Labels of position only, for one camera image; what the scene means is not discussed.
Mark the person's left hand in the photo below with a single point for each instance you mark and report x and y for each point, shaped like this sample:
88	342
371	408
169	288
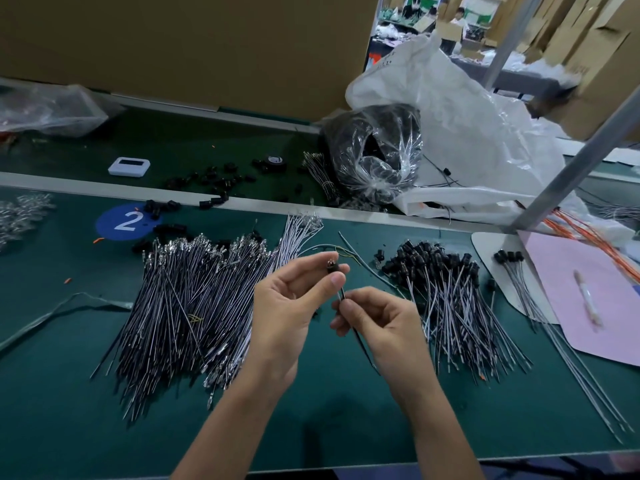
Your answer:
285	315

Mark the grey metal frame post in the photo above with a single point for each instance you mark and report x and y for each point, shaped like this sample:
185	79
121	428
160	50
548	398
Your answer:
578	165
512	40

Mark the clear bag with black contents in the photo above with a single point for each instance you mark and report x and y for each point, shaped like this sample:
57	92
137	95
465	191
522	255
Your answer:
375	153

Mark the brown cardboard panel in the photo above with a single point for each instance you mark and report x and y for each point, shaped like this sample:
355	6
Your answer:
200	50

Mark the person's right forearm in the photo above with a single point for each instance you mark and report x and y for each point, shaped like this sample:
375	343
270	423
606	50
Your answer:
445	440

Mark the large white plastic sack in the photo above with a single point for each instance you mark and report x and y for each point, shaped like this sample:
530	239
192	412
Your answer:
465	125

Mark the small white timer device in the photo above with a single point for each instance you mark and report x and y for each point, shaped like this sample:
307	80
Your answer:
129	167

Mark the pink paper sheet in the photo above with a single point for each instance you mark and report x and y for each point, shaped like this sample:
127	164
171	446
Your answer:
580	300

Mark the black plastic caps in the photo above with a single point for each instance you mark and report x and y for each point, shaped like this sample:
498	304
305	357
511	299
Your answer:
210	180

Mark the person's right hand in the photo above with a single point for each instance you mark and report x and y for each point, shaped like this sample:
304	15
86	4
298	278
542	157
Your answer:
390	335

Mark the clear plastic strip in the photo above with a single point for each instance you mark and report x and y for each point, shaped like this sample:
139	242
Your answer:
55	313

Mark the crumpled clear plastic bag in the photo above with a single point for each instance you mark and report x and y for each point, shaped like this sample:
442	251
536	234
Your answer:
50	110

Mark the blue round number sticker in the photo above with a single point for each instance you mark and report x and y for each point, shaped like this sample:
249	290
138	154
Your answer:
127	222

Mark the stack of cardboard boxes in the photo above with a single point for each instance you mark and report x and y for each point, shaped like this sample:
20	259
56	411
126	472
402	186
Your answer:
600	60

